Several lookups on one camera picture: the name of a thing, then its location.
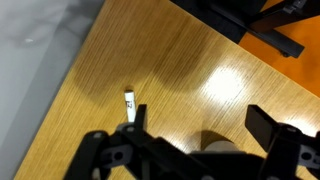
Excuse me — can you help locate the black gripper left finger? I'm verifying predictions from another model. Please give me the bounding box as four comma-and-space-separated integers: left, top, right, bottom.
63, 104, 188, 180

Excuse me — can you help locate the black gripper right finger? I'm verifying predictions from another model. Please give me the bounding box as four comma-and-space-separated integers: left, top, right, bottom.
244, 104, 320, 180

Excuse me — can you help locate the black marker with white label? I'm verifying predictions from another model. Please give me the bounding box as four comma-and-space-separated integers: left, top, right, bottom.
124, 89, 137, 124

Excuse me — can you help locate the grey ceramic mug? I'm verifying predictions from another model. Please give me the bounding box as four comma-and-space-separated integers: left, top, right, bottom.
199, 139, 241, 154

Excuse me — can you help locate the black robot mounting stand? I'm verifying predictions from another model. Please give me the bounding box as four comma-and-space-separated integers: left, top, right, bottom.
169, 0, 306, 59

